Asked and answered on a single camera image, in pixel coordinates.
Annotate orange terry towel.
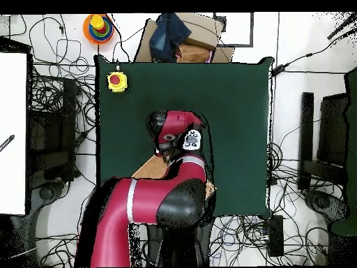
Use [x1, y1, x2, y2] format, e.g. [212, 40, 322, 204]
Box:
[130, 154, 218, 200]

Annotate dark green table cloth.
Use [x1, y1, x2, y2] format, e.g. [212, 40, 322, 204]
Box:
[331, 66, 357, 236]
[93, 54, 275, 220]

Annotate yellow emergency stop button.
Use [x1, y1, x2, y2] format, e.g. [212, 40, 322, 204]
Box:
[106, 70, 129, 94]

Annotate folded orange towel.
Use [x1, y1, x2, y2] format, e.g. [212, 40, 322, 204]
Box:
[176, 43, 213, 64]

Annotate blue jeans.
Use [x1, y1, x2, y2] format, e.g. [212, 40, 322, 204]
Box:
[149, 12, 192, 63]

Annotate black stand base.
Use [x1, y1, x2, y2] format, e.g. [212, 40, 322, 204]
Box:
[296, 91, 350, 193]
[27, 77, 77, 191]

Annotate brown cardboard box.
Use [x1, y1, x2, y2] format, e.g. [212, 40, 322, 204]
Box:
[133, 12, 236, 64]

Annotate black power strip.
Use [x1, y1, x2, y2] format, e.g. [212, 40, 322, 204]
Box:
[268, 214, 284, 257]

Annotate black striped rod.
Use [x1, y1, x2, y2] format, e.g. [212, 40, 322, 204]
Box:
[0, 134, 15, 153]

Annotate black tripod leg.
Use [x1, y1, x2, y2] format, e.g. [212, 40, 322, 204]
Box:
[326, 11, 357, 40]

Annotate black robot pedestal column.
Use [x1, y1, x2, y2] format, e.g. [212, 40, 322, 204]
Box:
[144, 223, 213, 268]

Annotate black power adapter cable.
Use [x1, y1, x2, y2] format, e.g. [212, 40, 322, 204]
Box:
[271, 26, 357, 78]

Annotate black pedestal foot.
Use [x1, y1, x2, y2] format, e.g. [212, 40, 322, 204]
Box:
[29, 181, 66, 221]
[303, 188, 350, 227]

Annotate colourful ring stacking toy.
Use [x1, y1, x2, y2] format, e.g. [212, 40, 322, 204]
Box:
[82, 13, 115, 45]

